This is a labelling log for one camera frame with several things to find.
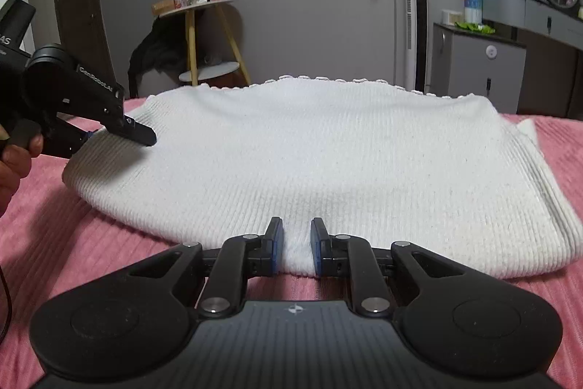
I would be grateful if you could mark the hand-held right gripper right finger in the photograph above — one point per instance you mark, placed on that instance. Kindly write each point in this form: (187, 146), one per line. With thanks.
(320, 252)

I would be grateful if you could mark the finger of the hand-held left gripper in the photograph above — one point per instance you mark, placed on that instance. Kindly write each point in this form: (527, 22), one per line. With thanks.
(68, 138)
(136, 134)

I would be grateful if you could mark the grey vanity dresser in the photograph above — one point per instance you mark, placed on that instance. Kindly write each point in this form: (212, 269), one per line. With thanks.
(546, 51)

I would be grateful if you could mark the dark wooden door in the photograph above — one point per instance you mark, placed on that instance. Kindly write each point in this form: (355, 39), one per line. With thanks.
(77, 15)

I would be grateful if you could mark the blue and white box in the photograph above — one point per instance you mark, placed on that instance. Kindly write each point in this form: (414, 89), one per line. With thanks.
(472, 8)

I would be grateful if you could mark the pink ribbed blanket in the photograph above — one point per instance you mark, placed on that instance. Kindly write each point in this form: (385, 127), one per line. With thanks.
(68, 243)

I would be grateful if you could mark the white ribbed knit sweater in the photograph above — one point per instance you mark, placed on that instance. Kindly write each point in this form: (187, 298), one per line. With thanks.
(319, 165)

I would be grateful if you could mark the dark clothes pile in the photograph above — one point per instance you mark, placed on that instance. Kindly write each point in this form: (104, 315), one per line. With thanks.
(157, 51)

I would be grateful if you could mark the white tower fan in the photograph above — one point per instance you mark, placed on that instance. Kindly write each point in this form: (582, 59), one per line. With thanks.
(410, 15)

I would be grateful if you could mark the person's left hand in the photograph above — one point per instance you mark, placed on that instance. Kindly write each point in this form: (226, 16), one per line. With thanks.
(11, 175)

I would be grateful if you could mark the round side table yellow legs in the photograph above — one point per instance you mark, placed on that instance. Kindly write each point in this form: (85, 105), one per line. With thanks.
(200, 51)

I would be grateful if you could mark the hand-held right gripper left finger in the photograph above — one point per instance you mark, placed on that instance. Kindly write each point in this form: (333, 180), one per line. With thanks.
(273, 250)

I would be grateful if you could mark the green leafy item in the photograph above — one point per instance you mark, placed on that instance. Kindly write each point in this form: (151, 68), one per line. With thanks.
(476, 29)

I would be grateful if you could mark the small grey cabinet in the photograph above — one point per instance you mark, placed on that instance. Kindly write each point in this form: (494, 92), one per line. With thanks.
(473, 70)

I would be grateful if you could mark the brown flat box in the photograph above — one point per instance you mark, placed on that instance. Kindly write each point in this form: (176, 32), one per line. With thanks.
(162, 7)

